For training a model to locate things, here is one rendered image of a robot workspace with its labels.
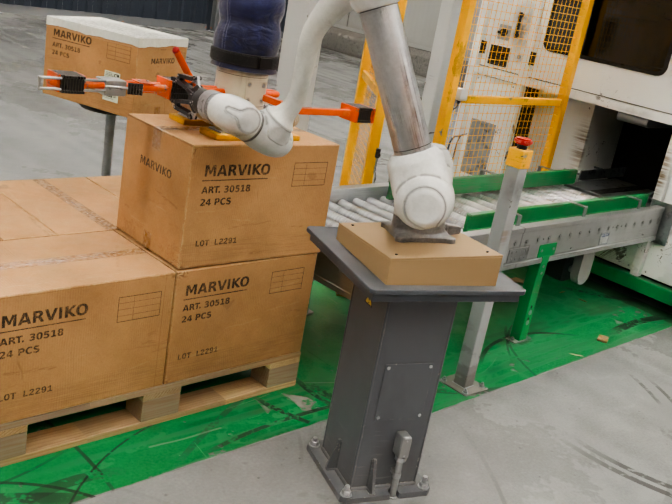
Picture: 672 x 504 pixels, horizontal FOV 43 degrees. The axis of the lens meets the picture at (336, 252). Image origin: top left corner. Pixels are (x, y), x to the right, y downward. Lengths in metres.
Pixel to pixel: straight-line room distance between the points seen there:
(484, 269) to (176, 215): 0.96
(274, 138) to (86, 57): 2.20
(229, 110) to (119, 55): 2.07
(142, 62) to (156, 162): 1.68
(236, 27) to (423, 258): 0.98
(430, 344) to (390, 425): 0.28
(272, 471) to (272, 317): 0.57
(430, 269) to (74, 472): 1.20
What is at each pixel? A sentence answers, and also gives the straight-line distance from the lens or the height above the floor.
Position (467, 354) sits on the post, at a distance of 3.46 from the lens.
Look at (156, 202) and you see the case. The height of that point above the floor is 0.72.
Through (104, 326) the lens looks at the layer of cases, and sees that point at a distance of 2.62.
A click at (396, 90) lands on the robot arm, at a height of 1.25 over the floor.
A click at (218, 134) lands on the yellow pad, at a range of 2.68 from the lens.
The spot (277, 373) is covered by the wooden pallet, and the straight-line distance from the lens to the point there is 3.16.
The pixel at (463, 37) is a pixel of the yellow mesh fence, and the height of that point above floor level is 1.29.
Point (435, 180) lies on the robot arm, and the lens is 2.17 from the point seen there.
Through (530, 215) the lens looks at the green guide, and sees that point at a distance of 3.97.
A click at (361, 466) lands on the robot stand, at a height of 0.10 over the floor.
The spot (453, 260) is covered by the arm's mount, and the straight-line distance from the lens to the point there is 2.33.
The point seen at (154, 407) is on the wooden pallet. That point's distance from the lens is 2.87.
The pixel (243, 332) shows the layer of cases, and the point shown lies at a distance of 2.96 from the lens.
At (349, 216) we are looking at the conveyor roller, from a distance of 3.57.
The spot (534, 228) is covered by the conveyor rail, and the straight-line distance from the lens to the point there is 3.81.
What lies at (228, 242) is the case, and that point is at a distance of 2.76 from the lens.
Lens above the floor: 1.53
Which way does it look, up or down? 19 degrees down
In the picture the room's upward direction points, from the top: 10 degrees clockwise
